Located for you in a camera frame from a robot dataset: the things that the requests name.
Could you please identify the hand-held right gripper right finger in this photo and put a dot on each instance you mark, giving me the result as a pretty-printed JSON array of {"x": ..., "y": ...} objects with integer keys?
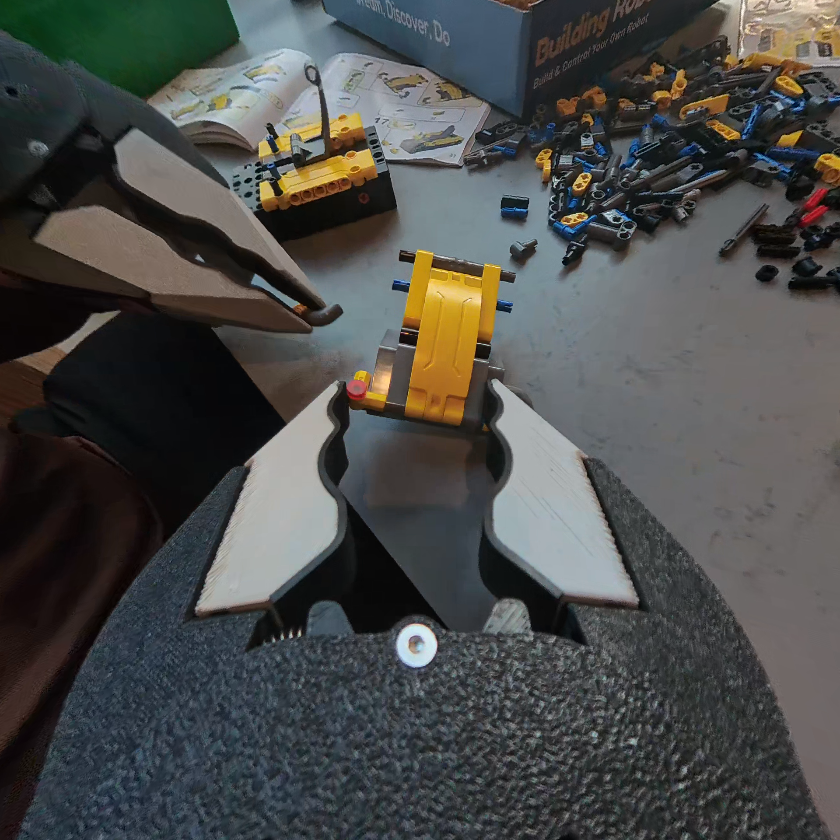
[{"x": 558, "y": 525}]

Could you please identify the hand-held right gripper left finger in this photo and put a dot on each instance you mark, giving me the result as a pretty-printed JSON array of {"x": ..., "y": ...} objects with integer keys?
[{"x": 275, "y": 525}]

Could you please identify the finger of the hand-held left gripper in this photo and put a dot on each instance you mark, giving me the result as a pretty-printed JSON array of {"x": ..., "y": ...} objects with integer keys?
[
  {"x": 197, "y": 210},
  {"x": 131, "y": 256}
]

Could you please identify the yellow panel vehicle assembly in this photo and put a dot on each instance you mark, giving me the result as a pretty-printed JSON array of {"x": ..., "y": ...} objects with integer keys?
[{"x": 446, "y": 341}]

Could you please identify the grey desk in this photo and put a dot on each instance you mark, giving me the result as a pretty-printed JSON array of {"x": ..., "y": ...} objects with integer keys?
[{"x": 656, "y": 426}]

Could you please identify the green box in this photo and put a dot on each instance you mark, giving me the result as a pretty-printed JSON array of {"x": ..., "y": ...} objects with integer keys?
[{"x": 131, "y": 33}]

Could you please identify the black base yellow panel assembly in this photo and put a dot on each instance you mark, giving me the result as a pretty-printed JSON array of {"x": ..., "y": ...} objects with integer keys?
[{"x": 328, "y": 190}]

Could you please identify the open instruction booklet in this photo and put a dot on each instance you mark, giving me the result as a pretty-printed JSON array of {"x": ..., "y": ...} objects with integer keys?
[{"x": 394, "y": 98}]

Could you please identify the black pin connector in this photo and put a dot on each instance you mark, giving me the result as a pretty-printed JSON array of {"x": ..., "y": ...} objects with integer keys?
[{"x": 575, "y": 253}]

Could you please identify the small grey pin piece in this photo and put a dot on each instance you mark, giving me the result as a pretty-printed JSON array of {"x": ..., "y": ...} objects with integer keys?
[{"x": 523, "y": 249}]

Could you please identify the black and blue connector piece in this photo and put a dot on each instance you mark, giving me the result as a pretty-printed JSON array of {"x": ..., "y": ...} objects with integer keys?
[{"x": 515, "y": 205}]

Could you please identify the cardboard kit box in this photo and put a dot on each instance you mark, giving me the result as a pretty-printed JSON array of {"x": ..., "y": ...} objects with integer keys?
[{"x": 499, "y": 52}]

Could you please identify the grey axle beam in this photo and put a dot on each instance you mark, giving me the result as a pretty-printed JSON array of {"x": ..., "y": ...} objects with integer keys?
[{"x": 743, "y": 229}]

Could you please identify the pile of small building pieces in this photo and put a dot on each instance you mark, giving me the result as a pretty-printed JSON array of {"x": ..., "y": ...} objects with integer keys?
[{"x": 689, "y": 144}]

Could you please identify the yellow black sticker sheet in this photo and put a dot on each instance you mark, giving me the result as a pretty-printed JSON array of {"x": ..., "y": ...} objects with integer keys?
[{"x": 787, "y": 33}]

